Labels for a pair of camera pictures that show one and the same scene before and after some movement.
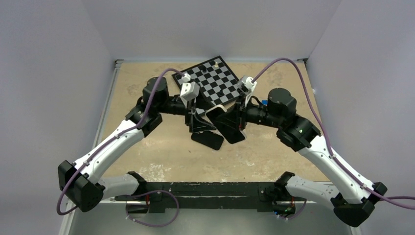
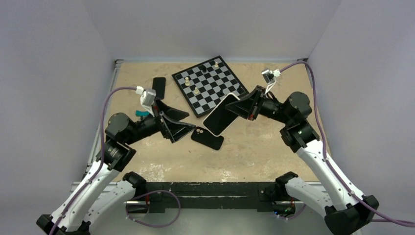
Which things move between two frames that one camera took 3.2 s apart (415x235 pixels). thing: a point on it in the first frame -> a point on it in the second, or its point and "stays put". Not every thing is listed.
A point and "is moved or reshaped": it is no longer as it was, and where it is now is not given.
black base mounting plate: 263,196 stays put
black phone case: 210,139 stays put
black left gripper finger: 199,126 -> 177,129
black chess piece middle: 220,94 stays put
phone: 227,122 is moved or reshaped
